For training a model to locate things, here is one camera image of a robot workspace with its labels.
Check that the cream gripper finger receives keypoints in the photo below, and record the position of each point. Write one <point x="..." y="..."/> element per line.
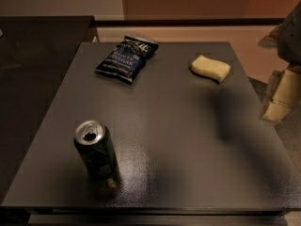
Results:
<point x="274" y="80"/>
<point x="288" y="94"/>

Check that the yellow sponge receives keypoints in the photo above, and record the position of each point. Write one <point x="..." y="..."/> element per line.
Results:
<point x="210" y="68"/>

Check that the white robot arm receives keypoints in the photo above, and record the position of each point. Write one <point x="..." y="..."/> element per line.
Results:
<point x="287" y="39"/>

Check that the blue vinegar chips bag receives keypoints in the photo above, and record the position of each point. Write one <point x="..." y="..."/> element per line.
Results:
<point x="128" y="58"/>

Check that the green soda can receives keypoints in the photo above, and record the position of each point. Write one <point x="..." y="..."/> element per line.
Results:
<point x="93" y="142"/>

